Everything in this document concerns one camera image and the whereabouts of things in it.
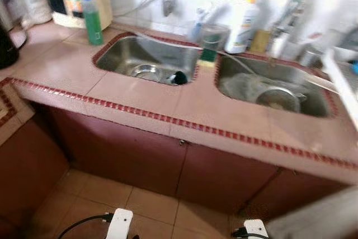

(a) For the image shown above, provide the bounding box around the round steel plate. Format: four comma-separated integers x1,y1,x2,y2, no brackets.
129,64,163,82

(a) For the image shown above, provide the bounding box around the white dish rack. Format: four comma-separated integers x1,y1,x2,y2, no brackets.
322,49,358,130

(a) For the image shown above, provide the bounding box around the small steel cup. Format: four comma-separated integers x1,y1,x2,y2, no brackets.
296,46,322,66

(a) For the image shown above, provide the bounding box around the steel pot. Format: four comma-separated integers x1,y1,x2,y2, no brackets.
255,87,307,112

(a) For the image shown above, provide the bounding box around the stainless steel sink basin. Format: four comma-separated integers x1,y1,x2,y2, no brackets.
92,31,203,87
214,53,339,119

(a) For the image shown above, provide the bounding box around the dark red cabinet door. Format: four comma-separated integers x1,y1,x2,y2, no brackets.
246,169,358,220
176,141,280,214
53,107,188,195

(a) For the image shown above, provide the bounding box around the chrome swivel faucet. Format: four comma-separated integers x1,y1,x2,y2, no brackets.
268,0,322,58

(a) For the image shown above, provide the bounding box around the yellow sponge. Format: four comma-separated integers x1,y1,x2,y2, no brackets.
249,29,272,54

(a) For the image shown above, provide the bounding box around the white towel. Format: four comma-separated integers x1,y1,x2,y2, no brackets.
263,186,358,239

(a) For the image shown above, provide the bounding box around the clear plastic bag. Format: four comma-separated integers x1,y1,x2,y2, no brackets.
219,72,286,102

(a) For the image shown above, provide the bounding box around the white detergent bottle yellow cap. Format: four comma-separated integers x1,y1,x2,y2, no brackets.
225,0,261,55

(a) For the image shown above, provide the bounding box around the green sponge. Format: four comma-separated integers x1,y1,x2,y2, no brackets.
199,49,219,63

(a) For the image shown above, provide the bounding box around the pale toothbrush cup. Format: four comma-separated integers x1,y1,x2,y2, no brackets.
187,15,205,41

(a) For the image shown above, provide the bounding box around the green dish soap bottle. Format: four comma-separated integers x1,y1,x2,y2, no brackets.
81,0,104,46

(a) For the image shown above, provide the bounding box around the dark red corner cabinet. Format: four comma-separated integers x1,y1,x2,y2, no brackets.
0,113,70,217

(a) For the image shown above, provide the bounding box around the beige ladle handle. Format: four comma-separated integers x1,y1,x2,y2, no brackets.
302,76,339,94

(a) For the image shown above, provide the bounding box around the grey drain hose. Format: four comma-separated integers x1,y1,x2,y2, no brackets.
131,32,263,77

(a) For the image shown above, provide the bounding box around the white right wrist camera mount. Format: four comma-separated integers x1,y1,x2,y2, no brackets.
243,219,270,239

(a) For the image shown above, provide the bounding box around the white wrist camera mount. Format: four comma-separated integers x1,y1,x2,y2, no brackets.
105,208,134,239
243,219,270,239

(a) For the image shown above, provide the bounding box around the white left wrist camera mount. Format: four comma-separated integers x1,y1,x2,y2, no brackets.
105,208,134,239

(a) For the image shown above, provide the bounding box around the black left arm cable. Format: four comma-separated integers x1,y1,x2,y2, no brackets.
59,212,115,239

